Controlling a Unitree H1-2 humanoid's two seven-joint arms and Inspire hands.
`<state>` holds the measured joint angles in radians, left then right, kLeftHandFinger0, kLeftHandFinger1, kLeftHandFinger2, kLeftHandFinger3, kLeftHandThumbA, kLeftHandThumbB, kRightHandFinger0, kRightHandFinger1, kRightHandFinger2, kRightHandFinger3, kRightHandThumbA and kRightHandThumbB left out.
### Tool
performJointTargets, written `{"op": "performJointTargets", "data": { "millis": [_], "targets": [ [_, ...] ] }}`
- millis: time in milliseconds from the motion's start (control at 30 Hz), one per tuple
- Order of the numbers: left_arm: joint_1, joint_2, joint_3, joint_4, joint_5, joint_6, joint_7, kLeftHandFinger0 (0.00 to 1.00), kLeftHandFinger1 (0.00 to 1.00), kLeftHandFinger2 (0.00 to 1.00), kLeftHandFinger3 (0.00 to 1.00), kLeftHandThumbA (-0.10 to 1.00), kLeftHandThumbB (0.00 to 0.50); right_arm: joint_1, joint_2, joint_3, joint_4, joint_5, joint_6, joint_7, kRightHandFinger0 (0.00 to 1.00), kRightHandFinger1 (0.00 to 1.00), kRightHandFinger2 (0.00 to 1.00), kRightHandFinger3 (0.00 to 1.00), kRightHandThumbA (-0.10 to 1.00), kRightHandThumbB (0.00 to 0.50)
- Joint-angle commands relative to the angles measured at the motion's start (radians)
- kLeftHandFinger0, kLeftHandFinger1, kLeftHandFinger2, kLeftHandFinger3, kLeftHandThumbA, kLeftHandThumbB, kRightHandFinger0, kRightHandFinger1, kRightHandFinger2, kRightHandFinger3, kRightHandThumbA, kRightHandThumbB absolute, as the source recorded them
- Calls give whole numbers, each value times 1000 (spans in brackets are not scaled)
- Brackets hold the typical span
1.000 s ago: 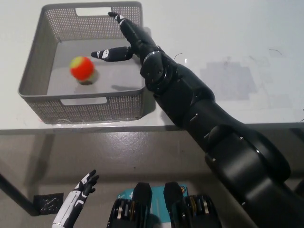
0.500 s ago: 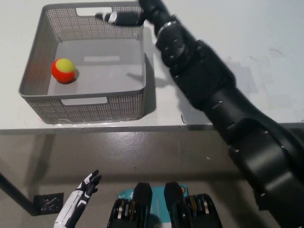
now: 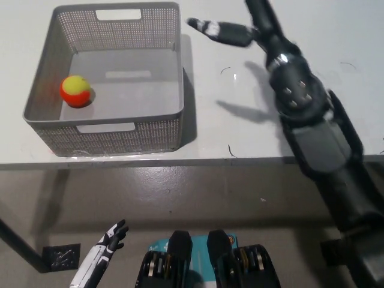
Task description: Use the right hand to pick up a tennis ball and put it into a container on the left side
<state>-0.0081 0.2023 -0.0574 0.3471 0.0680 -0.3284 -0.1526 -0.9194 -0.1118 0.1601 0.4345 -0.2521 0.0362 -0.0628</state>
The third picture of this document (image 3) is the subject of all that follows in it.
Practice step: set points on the grey perforated plastic basket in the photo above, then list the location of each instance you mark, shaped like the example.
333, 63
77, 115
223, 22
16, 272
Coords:
135, 90

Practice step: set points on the black floor foot plate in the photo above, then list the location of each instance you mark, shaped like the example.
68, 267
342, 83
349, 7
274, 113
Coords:
60, 258
330, 253

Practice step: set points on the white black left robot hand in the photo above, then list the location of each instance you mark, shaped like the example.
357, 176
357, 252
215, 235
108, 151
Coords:
103, 252

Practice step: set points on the black metal table leg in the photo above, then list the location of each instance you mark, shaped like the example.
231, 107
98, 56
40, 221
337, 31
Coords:
21, 243

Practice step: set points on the orange and yellow tennis ball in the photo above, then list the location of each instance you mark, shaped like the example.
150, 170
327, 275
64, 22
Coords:
75, 91

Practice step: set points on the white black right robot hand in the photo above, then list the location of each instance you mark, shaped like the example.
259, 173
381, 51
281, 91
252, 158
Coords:
267, 27

